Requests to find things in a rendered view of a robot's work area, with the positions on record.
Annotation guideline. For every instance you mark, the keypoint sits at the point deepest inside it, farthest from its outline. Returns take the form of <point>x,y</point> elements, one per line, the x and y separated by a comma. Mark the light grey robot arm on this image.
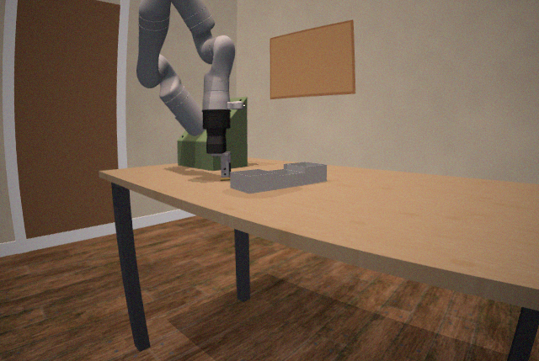
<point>153,23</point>

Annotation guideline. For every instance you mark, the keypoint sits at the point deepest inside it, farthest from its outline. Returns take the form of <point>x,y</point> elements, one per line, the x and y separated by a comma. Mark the grey rack of three labelled bins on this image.
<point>293,174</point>

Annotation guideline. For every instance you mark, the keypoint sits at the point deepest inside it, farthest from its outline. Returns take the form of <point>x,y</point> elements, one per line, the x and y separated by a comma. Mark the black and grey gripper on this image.
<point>216,120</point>

